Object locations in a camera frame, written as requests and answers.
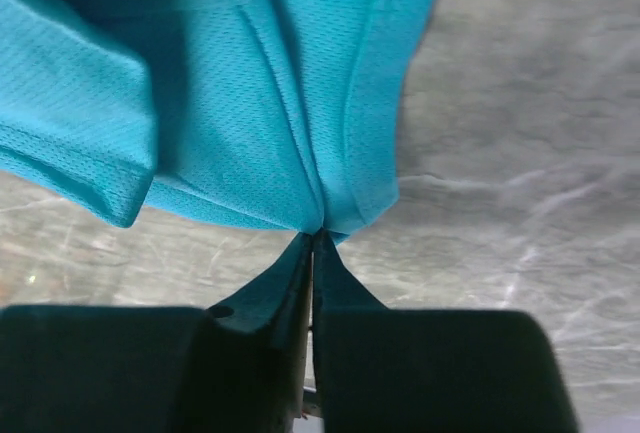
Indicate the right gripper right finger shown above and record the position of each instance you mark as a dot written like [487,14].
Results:
[334,286]

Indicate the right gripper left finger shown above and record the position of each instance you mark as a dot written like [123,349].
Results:
[275,303]

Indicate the teal t shirt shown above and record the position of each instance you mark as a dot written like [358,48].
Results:
[260,114]

